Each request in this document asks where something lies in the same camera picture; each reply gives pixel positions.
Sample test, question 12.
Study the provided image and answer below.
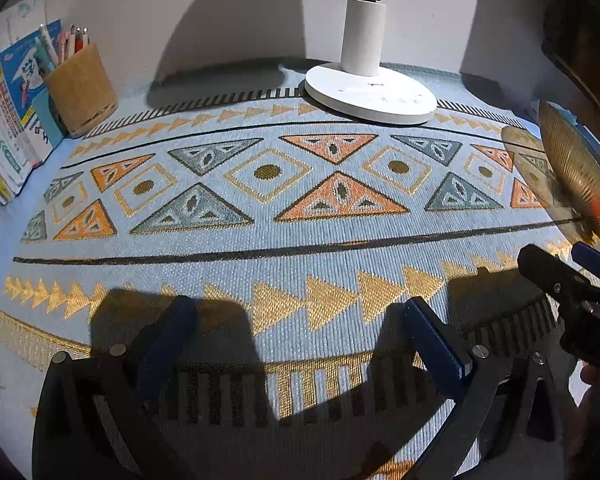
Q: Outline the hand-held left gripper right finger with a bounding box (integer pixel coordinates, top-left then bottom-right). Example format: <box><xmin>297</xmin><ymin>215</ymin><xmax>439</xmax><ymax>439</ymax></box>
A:
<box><xmin>402</xmin><ymin>296</ymin><xmax>563</xmax><ymax>480</ymax></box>

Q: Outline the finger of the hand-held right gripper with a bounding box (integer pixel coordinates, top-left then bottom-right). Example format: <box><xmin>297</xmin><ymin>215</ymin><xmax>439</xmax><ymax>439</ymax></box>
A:
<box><xmin>517</xmin><ymin>243</ymin><xmax>600</xmax><ymax>312</ymax></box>
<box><xmin>571</xmin><ymin>241</ymin><xmax>600</xmax><ymax>284</ymax></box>

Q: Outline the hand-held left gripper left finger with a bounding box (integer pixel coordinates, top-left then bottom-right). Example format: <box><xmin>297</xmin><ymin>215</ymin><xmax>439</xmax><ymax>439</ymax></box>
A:
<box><xmin>31</xmin><ymin>294</ymin><xmax>199</xmax><ymax>480</ymax></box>

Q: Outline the amber ribbed glass bowl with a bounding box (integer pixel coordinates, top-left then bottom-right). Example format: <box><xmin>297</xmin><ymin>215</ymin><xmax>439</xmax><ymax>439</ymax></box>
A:
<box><xmin>537</xmin><ymin>100</ymin><xmax>600</xmax><ymax>250</ymax></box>

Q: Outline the person's right hand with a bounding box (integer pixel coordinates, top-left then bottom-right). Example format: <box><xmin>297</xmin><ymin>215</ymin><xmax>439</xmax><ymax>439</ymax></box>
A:
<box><xmin>562</xmin><ymin>360</ymin><xmax>600</xmax><ymax>476</ymax></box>

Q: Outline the patterned woven table mat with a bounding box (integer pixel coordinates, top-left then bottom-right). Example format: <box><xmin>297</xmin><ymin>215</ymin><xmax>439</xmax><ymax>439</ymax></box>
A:
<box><xmin>0</xmin><ymin>60</ymin><xmax>600</xmax><ymax>480</ymax></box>

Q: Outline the dark framed screen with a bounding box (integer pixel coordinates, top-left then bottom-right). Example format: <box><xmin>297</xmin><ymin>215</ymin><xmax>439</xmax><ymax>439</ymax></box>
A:
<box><xmin>540</xmin><ymin>0</ymin><xmax>600</xmax><ymax>141</ymax></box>

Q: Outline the light blue booklet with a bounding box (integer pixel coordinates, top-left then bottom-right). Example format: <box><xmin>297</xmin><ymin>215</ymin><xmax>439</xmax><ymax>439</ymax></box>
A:
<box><xmin>31</xmin><ymin>87</ymin><xmax>67</xmax><ymax>150</ymax></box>

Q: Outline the wooden pen holder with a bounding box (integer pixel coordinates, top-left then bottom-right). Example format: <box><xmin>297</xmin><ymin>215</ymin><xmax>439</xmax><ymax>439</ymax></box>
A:
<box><xmin>44</xmin><ymin>44</ymin><xmax>119</xmax><ymax>137</ymax></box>

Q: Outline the row of books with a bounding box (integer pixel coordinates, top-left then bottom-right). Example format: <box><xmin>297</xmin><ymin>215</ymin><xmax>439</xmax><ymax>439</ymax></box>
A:
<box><xmin>0</xmin><ymin>0</ymin><xmax>63</xmax><ymax>211</ymax></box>

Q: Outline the white desk lamp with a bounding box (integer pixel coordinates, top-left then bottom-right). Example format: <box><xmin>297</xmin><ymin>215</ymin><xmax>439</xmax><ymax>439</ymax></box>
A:
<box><xmin>304</xmin><ymin>0</ymin><xmax>438</xmax><ymax>126</ymax></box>

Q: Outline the bunch of pens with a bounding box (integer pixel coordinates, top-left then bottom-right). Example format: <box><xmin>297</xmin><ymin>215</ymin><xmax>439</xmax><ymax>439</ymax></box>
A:
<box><xmin>35</xmin><ymin>22</ymin><xmax>91</xmax><ymax>68</ymax></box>

